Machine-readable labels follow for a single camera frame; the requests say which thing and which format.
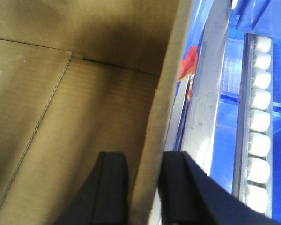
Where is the right white roller track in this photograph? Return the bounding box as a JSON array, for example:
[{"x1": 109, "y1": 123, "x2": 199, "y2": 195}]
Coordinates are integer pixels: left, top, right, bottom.
[{"x1": 244, "y1": 34, "x2": 272, "y2": 218}]

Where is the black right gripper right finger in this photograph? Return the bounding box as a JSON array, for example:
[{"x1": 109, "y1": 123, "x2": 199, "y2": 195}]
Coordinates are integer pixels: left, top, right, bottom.
[{"x1": 158, "y1": 151, "x2": 278, "y2": 225}]

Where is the brown cardboard carton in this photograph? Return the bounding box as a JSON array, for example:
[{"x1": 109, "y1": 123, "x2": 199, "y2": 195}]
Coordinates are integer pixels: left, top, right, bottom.
[{"x1": 0, "y1": 0, "x2": 195, "y2": 225}]

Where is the right steel shelf front rail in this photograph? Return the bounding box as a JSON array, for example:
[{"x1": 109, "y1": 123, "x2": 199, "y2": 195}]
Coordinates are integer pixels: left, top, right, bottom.
[{"x1": 173, "y1": 0, "x2": 232, "y2": 175}]

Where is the blue bin beside rollers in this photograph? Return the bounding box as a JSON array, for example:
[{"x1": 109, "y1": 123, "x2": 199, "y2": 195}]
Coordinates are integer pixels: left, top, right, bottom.
[{"x1": 211, "y1": 0, "x2": 281, "y2": 222}]

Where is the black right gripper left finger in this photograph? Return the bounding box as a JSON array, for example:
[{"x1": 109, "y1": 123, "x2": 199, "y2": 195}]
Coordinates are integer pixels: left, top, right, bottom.
[{"x1": 55, "y1": 152, "x2": 128, "y2": 225}]

